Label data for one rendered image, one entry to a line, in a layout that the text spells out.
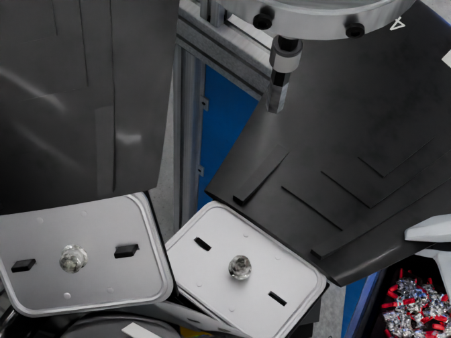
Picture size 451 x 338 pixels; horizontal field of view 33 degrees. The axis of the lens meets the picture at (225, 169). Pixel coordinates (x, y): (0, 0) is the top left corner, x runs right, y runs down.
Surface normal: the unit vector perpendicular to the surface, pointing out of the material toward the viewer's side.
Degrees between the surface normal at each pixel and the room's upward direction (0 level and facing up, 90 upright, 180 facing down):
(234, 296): 8
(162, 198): 0
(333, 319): 50
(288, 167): 5
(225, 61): 90
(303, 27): 90
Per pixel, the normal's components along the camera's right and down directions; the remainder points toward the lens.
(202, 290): 0.04, -0.59
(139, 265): -0.16, 0.40
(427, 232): -0.52, -0.35
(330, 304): 0.63, 0.14
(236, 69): -0.63, 0.66
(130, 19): 0.06, 0.29
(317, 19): 0.00, 0.88
